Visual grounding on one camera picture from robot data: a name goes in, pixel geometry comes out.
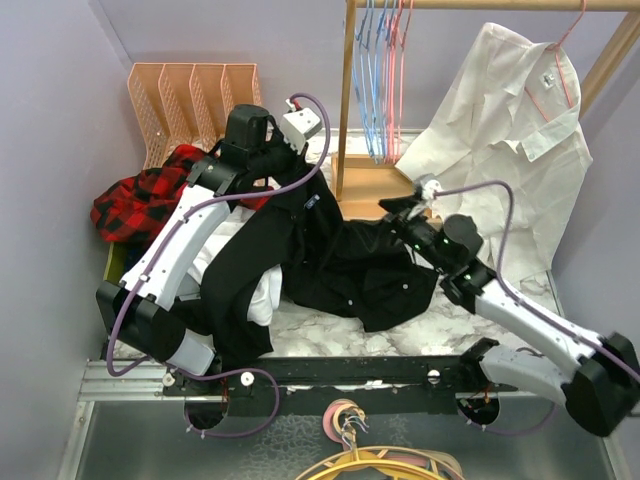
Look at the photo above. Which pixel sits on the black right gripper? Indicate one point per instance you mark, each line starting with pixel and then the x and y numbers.
pixel 396 205

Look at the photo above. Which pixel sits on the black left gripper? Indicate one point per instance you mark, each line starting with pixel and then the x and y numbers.
pixel 297 165

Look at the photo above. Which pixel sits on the black button shirt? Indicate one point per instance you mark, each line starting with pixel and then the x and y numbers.
pixel 352 269

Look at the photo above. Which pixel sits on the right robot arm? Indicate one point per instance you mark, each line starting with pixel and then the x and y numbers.
pixel 595 378

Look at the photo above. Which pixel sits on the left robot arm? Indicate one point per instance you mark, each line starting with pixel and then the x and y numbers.
pixel 137 309

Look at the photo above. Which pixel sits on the white hanging shirt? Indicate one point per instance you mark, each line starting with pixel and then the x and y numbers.
pixel 505 118

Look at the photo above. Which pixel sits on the white crumpled shirt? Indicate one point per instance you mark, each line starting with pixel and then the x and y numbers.
pixel 265 298

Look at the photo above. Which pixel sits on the blue hanger bundle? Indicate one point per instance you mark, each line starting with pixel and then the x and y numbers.
pixel 372 33

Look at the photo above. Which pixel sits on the red black plaid shirt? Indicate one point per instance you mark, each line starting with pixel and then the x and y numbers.
pixel 135 209

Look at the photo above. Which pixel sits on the pink hanger bundle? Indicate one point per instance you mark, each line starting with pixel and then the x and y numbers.
pixel 398 26

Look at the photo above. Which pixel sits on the pink hanger pile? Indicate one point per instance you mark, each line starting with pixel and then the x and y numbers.
pixel 343 418

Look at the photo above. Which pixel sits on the yellow hanger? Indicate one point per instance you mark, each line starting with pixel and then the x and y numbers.
pixel 356 458

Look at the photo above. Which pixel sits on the pink hanger holding shirt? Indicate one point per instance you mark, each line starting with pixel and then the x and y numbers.
pixel 565 71

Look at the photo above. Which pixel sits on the wooden clothes rack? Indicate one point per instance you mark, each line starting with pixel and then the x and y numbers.
pixel 357 182

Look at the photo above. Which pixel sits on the peach file organizer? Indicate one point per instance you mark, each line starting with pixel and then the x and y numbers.
pixel 187 103

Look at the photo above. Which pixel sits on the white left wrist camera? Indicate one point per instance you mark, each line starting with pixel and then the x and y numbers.
pixel 298 125

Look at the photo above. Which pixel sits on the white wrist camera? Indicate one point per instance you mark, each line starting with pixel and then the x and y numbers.
pixel 425 189
pixel 298 125

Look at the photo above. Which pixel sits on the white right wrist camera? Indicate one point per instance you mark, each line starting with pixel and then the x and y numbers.
pixel 425 189

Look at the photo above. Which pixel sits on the black mounting rail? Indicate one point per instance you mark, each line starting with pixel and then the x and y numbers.
pixel 379 385

